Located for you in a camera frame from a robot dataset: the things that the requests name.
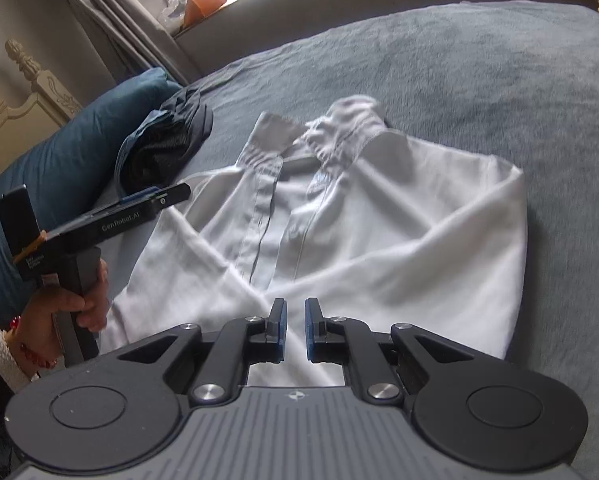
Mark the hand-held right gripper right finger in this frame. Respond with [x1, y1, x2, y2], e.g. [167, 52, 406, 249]
[304, 298, 474, 406]

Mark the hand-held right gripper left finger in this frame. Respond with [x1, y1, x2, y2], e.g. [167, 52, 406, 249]
[118, 298, 287, 407]

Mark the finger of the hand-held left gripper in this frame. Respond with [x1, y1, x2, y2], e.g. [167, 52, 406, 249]
[122, 182, 191, 207]

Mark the white button shirt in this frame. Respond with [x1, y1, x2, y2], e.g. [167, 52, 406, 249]
[98, 94, 529, 388]

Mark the person's left forearm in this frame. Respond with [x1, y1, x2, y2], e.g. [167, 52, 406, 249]
[0, 316, 62, 461]

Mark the dark clothes pile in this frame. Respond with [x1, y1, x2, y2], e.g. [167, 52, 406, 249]
[113, 109, 180, 197]

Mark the person's left hand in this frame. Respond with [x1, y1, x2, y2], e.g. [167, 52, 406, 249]
[18, 261, 111, 367]

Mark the teal pillow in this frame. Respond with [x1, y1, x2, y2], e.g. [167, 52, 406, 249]
[0, 67, 181, 323]

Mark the dark grey garment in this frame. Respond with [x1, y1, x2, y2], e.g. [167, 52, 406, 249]
[159, 86, 215, 161]

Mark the cream carved headboard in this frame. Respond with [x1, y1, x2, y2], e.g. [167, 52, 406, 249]
[0, 37, 83, 163]

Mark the white plastic bag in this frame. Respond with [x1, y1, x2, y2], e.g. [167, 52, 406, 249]
[156, 0, 192, 36]

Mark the grey curtain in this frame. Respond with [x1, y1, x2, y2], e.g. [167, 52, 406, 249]
[43, 0, 202, 87]

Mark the orange bag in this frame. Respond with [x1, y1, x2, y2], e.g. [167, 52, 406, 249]
[183, 0, 228, 28]

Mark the grey bed blanket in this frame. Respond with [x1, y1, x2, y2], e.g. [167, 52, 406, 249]
[79, 0, 599, 480]

